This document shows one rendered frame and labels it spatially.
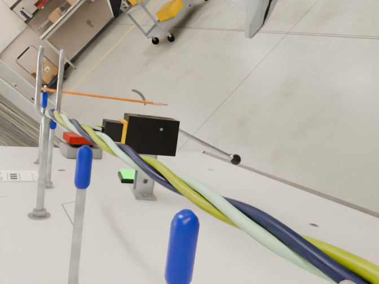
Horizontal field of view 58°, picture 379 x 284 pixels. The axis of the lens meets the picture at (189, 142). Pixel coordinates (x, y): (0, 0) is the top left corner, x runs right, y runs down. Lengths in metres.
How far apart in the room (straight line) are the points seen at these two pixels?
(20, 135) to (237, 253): 0.82
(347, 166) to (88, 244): 1.51
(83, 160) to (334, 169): 1.58
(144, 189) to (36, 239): 0.15
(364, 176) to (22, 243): 1.49
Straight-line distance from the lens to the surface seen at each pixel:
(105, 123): 0.37
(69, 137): 0.55
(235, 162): 0.42
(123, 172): 0.45
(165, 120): 0.37
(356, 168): 1.67
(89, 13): 8.58
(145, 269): 0.24
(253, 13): 0.41
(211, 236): 0.31
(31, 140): 1.03
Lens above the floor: 1.29
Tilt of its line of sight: 31 degrees down
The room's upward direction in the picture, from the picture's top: 45 degrees counter-clockwise
